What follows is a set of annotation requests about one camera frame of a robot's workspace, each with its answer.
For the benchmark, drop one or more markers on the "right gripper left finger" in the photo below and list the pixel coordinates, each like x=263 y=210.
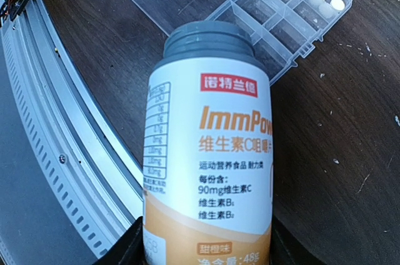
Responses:
x=129 y=249

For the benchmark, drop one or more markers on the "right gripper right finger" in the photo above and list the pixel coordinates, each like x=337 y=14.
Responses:
x=286 y=249

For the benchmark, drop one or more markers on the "grey lid pill bottle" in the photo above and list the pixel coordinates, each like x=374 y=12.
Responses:
x=208 y=150

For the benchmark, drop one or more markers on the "clear plastic pill organizer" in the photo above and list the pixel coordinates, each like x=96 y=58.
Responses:
x=281 y=31

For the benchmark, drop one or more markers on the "front aluminium rail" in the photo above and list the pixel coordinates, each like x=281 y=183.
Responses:
x=95 y=179

